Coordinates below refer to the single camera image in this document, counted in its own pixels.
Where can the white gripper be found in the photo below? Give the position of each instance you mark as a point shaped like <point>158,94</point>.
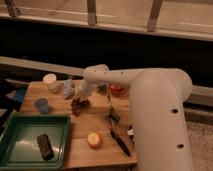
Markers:
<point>85,89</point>

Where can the dark grape bunch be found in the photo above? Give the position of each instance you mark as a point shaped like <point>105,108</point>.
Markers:
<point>77,105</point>

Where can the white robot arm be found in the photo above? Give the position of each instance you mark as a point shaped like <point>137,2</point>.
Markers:
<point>156,97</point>

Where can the small blue cup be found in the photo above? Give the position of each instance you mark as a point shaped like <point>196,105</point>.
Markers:
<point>102,89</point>

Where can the red bowl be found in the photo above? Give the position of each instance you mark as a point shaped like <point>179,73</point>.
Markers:
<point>117,89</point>

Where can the white plastic cup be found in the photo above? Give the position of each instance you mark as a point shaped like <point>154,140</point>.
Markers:
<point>50,81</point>

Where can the metal peeler tool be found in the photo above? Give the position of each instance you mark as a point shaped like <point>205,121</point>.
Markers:
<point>113,116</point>

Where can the wooden cutting board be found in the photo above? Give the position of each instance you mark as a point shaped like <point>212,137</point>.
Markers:
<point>78,153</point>

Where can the blue plastic cup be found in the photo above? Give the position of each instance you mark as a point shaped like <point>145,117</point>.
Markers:
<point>42,105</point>

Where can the yellow round fruit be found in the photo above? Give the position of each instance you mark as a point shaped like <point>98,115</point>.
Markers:
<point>94,140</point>

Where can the banana slice pale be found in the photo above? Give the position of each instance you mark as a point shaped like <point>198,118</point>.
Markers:
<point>130,132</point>

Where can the blue object at left edge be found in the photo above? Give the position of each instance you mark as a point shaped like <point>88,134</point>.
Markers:
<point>20,94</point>

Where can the dark brown chocolate bar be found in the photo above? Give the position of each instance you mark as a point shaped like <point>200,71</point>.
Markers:
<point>45,147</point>

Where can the green plastic tray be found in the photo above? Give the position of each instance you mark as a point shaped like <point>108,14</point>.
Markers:
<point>19,148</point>

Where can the black handled knife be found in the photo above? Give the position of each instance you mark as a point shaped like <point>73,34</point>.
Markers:
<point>120,142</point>

